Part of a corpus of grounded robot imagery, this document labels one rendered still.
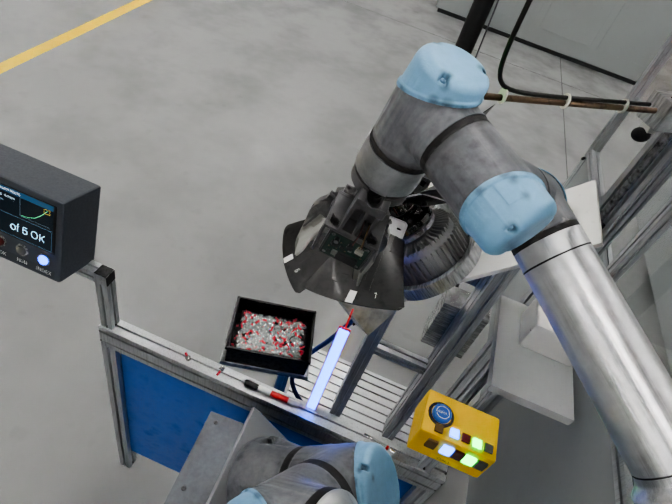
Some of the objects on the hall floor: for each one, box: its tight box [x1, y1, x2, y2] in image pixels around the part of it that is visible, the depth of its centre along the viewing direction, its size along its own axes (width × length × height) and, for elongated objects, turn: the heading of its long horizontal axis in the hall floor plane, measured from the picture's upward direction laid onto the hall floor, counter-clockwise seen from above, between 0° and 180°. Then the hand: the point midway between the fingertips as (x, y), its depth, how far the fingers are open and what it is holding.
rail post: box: [101, 345, 136, 468], centre depth 156 cm, size 4×4×78 cm
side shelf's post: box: [472, 391, 504, 414], centre depth 181 cm, size 4×4×83 cm
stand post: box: [381, 268, 520, 441], centre depth 173 cm, size 4×9×115 cm, turn 148°
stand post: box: [329, 310, 397, 417], centre depth 183 cm, size 4×9×91 cm, turn 148°
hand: (329, 256), depth 73 cm, fingers open, 8 cm apart
